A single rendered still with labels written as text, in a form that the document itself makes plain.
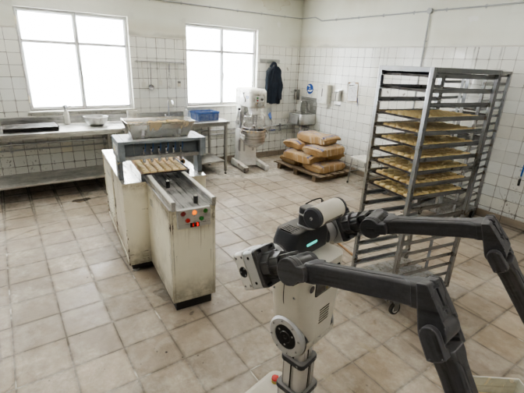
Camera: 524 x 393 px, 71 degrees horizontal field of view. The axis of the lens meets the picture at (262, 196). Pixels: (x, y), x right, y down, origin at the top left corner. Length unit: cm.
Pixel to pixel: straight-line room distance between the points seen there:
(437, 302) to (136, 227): 278
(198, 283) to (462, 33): 453
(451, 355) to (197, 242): 211
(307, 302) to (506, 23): 471
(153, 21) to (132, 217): 377
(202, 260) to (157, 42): 425
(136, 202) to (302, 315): 218
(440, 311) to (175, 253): 211
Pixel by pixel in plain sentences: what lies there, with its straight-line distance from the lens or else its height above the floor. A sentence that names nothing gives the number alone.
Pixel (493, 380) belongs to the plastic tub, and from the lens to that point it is 270.
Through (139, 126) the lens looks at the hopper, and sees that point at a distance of 310.
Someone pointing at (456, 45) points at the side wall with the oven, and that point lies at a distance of 573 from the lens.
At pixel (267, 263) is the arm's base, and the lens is 108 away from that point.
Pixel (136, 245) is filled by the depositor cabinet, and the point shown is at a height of 27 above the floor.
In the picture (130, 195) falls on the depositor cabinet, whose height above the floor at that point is 74.
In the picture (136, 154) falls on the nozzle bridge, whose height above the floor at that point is 105.
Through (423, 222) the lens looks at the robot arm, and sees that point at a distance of 131.
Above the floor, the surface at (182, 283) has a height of 25.
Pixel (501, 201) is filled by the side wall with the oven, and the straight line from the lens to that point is 552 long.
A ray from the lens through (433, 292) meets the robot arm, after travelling 84.
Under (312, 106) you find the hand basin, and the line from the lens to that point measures 742.
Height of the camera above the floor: 180
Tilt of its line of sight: 20 degrees down
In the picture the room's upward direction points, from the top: 2 degrees clockwise
